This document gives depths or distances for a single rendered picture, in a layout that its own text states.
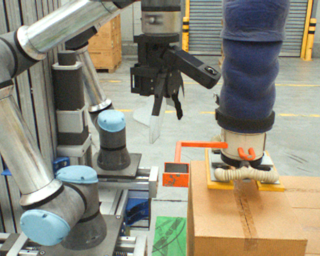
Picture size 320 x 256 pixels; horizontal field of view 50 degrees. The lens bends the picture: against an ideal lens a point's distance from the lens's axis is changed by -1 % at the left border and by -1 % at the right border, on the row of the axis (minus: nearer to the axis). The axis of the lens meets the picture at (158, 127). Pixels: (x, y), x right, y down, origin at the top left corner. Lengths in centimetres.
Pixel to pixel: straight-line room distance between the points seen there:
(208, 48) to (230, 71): 931
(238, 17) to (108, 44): 698
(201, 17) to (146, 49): 981
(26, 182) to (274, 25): 92
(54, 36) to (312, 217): 178
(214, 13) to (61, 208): 982
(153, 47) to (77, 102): 56
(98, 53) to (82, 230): 729
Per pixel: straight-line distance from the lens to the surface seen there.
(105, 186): 156
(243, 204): 148
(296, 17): 1094
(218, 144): 139
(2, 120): 88
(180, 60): 66
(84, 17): 85
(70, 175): 101
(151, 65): 69
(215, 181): 136
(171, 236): 278
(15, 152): 89
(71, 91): 118
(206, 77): 65
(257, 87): 128
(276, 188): 138
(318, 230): 214
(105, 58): 820
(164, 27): 65
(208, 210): 142
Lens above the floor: 175
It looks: 21 degrees down
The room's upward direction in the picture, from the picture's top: straight up
